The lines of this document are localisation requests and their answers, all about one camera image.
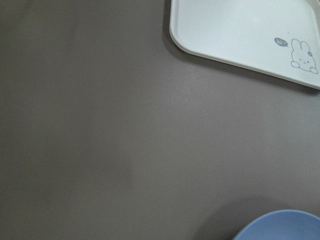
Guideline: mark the blue round plate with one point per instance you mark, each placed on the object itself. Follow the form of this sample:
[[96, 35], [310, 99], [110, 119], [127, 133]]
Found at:
[[285, 224]]

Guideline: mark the cream rabbit tray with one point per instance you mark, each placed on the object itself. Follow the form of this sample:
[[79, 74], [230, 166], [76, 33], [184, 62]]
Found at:
[[280, 38]]

